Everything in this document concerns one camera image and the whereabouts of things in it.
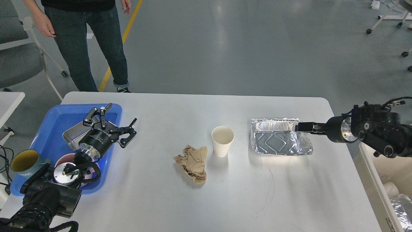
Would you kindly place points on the white bin right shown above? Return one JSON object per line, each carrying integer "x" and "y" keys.
{"x": 376, "y": 171}

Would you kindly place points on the standing person dark clothes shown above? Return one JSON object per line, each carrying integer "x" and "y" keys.
{"x": 70, "y": 20}

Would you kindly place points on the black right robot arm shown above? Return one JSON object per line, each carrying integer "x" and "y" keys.
{"x": 373, "y": 124}

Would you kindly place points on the person's right hand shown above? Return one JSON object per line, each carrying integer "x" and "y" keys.
{"x": 43, "y": 24}

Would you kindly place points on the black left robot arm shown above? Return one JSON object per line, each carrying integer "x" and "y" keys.
{"x": 53, "y": 181}

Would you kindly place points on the pink mug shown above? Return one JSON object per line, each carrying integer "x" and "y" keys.
{"x": 75, "y": 173}

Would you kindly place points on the aluminium foil tray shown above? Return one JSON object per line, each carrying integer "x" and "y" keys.
{"x": 277, "y": 136}

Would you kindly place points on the white paper cup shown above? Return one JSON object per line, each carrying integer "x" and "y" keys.
{"x": 222, "y": 137}

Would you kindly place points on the white side table left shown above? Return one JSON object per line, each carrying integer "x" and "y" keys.
{"x": 9, "y": 101}

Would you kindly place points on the blue plastic tray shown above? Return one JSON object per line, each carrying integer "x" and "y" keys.
{"x": 49, "y": 142}

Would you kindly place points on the grey office chair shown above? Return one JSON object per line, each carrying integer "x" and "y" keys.
{"x": 21, "y": 62}

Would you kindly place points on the square steel tray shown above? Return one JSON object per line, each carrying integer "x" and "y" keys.
{"x": 81, "y": 137}

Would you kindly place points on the crumpled brown paper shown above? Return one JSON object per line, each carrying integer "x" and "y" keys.
{"x": 192, "y": 162}

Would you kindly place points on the teal mug yellow inside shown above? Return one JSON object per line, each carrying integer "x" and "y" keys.
{"x": 28, "y": 162}

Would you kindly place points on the white cup in bin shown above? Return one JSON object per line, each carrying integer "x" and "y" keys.
{"x": 391, "y": 189}

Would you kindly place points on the crumpled foil in bin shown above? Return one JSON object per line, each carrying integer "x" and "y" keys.
{"x": 402, "y": 206}

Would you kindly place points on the person's left hand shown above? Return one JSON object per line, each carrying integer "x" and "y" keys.
{"x": 126, "y": 6}

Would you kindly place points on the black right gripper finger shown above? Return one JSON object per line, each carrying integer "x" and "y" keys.
{"x": 311, "y": 127}

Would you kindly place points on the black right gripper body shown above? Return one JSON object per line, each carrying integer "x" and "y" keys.
{"x": 338, "y": 129}

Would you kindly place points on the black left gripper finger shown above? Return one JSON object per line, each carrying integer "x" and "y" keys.
{"x": 123, "y": 135}
{"x": 96, "y": 119}

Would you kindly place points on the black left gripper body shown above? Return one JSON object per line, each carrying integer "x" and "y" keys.
{"x": 97, "y": 141}

